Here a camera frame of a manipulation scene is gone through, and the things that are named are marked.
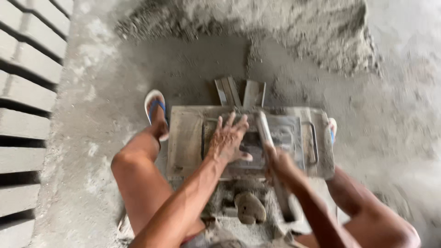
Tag person's leg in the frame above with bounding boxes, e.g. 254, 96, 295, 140
294, 166, 421, 248
110, 105, 206, 238

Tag rows of grey concrete blocks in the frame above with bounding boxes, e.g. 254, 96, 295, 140
0, 0, 74, 248

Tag white and blue left flip-flop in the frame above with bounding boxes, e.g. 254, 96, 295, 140
144, 89, 170, 142

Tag white and blue right flip-flop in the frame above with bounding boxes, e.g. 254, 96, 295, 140
328, 117, 338, 145

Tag person's right hand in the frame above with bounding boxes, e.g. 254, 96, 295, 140
263, 145, 304, 191

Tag grey metal tamping bar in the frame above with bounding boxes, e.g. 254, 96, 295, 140
257, 111, 299, 223

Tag grey hardened cement lump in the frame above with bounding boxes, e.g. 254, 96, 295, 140
234, 192, 267, 225

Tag cement-stained wooden board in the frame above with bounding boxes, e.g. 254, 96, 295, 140
166, 105, 336, 180

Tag grey metal plate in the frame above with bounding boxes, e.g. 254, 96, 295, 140
214, 76, 242, 107
243, 79, 267, 109

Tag person's left leg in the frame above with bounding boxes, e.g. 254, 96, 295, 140
110, 105, 206, 238

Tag person's left hand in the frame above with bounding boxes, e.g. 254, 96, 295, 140
207, 112, 253, 166

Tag grey metal block mould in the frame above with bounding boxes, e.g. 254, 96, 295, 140
201, 113, 319, 171

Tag white and blue flip-flop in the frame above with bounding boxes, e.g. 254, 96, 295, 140
144, 89, 170, 142
328, 117, 338, 145

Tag heap of grey cement mix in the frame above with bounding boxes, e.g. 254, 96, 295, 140
114, 0, 381, 77

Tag person's right leg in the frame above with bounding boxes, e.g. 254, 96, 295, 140
294, 166, 421, 248

